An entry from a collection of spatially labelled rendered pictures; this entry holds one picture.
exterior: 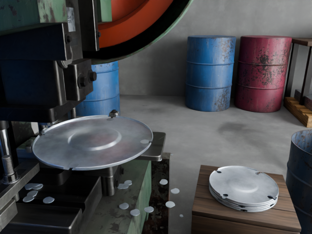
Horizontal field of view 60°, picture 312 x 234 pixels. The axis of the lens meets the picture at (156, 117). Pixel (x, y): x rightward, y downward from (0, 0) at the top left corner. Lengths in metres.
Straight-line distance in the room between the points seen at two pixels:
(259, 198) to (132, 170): 0.59
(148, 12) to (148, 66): 3.08
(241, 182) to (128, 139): 0.72
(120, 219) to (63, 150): 0.20
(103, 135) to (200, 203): 0.63
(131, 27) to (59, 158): 0.51
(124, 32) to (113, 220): 0.60
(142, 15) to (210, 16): 3.00
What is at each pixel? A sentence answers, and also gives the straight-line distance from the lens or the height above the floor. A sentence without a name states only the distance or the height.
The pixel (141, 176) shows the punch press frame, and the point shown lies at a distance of 0.79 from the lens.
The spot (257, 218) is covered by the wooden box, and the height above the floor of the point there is 0.35.
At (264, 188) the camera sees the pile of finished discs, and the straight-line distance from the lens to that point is 1.28.
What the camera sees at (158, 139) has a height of 0.78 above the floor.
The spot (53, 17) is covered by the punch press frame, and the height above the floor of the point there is 1.07.
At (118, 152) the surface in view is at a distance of 0.62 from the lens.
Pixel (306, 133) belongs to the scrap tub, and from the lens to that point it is 1.76.
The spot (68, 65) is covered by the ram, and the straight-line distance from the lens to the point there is 0.61.
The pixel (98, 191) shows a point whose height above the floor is 0.67.
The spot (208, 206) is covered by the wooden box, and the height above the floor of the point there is 0.35.
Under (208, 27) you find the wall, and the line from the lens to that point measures 3.91.
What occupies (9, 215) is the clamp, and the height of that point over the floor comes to 0.72.
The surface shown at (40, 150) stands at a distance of 0.68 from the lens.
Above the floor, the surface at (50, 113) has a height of 0.88.
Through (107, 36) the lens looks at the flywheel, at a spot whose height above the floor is 1.01.
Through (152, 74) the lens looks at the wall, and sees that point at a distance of 4.01.
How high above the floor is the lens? 1.06
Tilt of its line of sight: 20 degrees down
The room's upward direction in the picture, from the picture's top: straight up
